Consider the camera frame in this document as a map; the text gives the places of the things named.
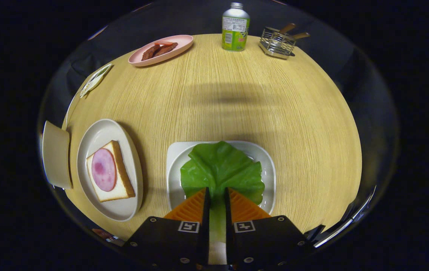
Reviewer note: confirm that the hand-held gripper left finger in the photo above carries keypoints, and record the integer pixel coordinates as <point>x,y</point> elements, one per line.
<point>206,226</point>

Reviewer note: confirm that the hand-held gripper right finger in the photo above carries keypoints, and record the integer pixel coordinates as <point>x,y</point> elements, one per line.
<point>228,226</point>

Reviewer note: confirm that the green lettuce leaf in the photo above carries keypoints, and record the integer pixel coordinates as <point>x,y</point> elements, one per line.
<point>222,165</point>

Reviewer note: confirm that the white square plate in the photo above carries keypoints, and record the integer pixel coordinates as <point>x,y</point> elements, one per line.
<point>269,165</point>

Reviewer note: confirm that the bread slice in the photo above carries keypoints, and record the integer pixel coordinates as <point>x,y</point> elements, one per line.
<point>111,195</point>

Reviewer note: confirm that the pink ham slice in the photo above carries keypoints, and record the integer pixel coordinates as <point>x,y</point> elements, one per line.
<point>103,169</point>

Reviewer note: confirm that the white oval plate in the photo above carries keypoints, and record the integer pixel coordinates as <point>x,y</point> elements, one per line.
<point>101,131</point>

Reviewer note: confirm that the white toaster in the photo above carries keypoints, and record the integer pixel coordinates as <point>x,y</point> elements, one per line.
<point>56,154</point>

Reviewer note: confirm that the dark red meat slice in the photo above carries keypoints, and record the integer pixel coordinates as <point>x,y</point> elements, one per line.
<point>149,53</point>
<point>166,49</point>

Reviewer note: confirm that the white divided plate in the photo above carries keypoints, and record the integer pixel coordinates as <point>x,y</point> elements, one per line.
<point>96,79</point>

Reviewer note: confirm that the pink plate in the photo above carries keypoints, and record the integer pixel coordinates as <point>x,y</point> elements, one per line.
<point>180,41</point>

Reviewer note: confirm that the orange red food strip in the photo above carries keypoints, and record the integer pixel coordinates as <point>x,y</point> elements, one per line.
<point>163,43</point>

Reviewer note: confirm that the green label drink bottle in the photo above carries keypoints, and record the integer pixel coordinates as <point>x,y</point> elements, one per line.
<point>235,37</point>

